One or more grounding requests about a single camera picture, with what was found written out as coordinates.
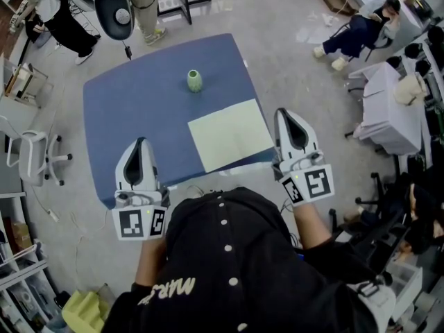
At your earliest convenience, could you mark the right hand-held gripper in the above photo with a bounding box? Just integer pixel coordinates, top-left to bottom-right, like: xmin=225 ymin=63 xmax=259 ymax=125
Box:
xmin=271 ymin=108 xmax=336 ymax=206

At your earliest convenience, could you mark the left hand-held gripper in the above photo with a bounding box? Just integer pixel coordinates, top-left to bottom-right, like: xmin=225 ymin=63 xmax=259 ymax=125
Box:
xmin=111 ymin=137 xmax=171 ymax=241

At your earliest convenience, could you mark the white plastic drawer box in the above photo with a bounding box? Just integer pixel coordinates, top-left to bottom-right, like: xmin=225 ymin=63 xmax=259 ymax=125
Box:
xmin=384 ymin=261 xmax=425 ymax=312

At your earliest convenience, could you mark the black oval device white rim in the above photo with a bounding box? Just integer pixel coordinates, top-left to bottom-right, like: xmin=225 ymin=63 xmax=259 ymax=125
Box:
xmin=94 ymin=0 xmax=136 ymax=42

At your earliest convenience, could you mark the yellow-green plastic bag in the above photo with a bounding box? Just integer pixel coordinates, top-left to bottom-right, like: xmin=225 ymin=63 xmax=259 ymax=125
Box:
xmin=61 ymin=289 xmax=112 ymax=333

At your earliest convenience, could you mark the white metal shelf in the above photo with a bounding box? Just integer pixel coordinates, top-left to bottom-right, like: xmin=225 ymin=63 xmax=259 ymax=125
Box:
xmin=0 ymin=191 xmax=50 ymax=333

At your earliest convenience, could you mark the table with white cloth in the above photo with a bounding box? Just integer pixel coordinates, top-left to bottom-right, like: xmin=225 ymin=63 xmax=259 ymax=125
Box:
xmin=348 ymin=60 xmax=433 ymax=156

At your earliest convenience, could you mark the beige plush toy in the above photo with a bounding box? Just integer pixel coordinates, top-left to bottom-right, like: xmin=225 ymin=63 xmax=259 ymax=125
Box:
xmin=393 ymin=74 xmax=428 ymax=106

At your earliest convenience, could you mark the green ceramic vase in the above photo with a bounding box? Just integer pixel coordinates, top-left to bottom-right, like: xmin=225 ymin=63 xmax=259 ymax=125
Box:
xmin=187 ymin=69 xmax=203 ymax=94

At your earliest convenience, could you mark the white office chair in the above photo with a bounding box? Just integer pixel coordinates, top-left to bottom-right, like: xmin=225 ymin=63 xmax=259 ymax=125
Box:
xmin=0 ymin=114 xmax=74 ymax=188

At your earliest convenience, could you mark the person's left forearm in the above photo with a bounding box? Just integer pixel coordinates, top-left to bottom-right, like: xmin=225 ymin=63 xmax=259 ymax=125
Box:
xmin=134 ymin=234 xmax=168 ymax=290

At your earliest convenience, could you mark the black office chair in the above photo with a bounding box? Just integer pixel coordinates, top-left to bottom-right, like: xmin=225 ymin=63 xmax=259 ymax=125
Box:
xmin=328 ymin=171 xmax=420 ymax=259

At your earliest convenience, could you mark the pale yellow notebook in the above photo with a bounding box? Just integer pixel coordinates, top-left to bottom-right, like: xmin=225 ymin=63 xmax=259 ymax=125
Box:
xmin=187 ymin=98 xmax=275 ymax=174

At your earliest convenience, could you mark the person's black buttoned jacket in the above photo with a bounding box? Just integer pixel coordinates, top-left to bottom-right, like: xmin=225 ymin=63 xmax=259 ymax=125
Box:
xmin=110 ymin=185 xmax=397 ymax=333

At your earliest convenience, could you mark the person's right forearm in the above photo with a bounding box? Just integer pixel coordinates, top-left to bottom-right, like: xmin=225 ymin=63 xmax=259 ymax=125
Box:
xmin=293 ymin=202 xmax=333 ymax=250

